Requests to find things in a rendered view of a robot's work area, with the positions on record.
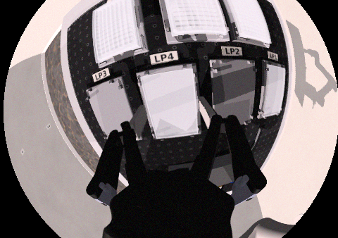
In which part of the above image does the grey operator panel with coloured buttons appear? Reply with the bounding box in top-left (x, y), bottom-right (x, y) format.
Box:
top-left (168, 127), bottom-right (261, 187)

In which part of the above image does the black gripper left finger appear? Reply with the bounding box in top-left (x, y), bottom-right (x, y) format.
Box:
top-left (86, 105), bottom-right (154, 209)

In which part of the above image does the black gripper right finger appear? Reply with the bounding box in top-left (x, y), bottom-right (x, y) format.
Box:
top-left (175, 96), bottom-right (267, 211)

